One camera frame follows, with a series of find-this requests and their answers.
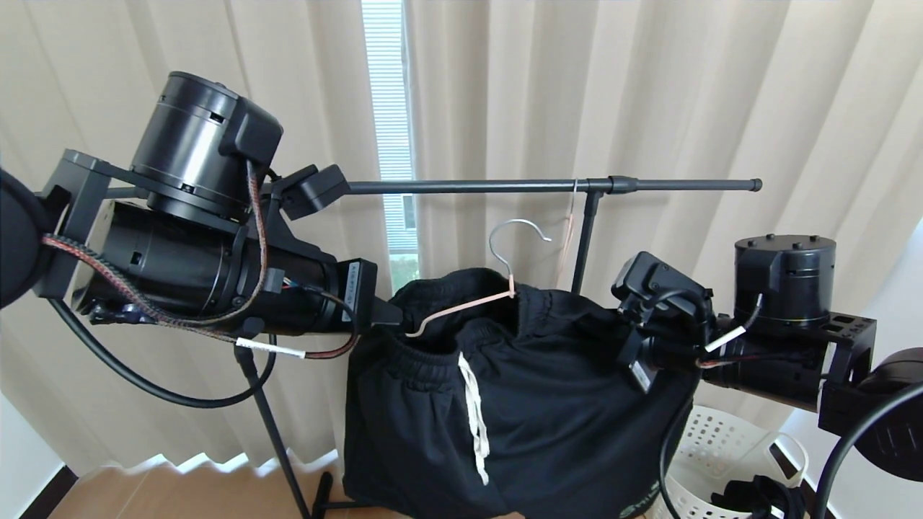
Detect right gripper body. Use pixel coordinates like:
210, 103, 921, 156
617, 329, 828, 413

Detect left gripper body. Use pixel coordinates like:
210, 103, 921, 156
71, 200, 379, 340

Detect black shorts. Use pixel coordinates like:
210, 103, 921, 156
343, 268, 700, 519

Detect pink clothes hanger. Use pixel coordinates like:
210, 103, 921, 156
555, 180, 580, 278
405, 218, 553, 338

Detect white laundry basket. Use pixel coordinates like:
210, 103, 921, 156
649, 405, 810, 519

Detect black clothes rack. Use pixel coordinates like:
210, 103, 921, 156
234, 177, 763, 519

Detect black garment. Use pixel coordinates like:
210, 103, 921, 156
710, 474, 807, 519

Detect beige curtain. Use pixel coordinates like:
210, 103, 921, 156
402, 0, 923, 469
0, 0, 415, 476

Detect window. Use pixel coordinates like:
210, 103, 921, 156
361, 0, 420, 289

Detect black cable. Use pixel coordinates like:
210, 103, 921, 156
47, 296, 278, 410
658, 396, 694, 519
813, 381, 923, 519

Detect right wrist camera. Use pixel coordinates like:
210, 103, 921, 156
611, 251, 716, 340

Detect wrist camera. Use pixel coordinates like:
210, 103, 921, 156
260, 164, 352, 246
611, 251, 716, 340

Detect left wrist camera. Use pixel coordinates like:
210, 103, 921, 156
260, 164, 352, 246

